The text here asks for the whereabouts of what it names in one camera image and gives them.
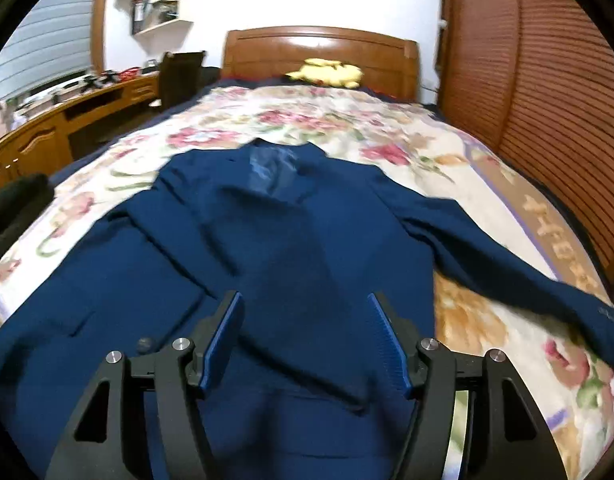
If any floral printed blanket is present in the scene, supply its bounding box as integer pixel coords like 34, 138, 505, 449
0, 85, 614, 480

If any grey window blind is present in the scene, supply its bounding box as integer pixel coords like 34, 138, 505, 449
0, 0, 104, 97

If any wooden bed headboard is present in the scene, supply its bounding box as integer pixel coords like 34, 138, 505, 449
222, 26, 420, 101

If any dark chair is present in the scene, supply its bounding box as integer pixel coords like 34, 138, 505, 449
159, 51, 210, 111

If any wooden louvered wardrobe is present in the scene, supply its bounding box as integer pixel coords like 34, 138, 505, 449
434, 0, 614, 281

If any wooden desk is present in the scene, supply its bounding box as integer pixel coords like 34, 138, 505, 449
0, 71, 162, 196

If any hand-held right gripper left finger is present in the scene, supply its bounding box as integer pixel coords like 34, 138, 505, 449
46, 290, 246, 480

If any yellow plush toy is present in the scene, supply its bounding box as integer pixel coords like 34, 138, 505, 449
286, 58, 364, 89

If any navy blue suit jacket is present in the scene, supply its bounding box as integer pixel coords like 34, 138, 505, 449
0, 141, 614, 480

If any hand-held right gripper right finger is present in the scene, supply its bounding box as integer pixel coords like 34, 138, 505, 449
367, 292, 562, 480

